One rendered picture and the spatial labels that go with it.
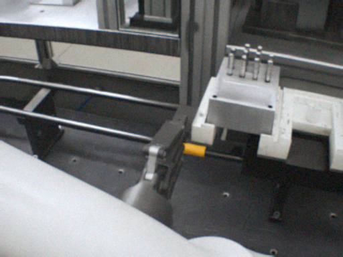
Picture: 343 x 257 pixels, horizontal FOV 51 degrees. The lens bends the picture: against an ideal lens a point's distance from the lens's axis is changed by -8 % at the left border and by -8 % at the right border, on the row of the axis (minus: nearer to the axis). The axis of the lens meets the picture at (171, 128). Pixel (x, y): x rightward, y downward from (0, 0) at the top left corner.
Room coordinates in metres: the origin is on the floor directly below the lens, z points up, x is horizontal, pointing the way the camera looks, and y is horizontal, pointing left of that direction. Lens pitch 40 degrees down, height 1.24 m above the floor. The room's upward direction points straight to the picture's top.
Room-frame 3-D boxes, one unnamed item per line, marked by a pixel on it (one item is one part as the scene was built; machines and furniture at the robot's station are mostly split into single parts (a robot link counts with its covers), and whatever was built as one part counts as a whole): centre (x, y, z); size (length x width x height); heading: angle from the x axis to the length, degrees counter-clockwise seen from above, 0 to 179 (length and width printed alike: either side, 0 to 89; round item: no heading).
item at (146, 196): (0.30, 0.03, 0.88); 0.09 x 0.07 x 0.08; 163
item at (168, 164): (0.36, 0.01, 0.89); 0.11 x 0.04 x 0.01; 163
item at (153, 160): (0.31, 0.02, 0.91); 0.05 x 0.02 x 0.05; 163
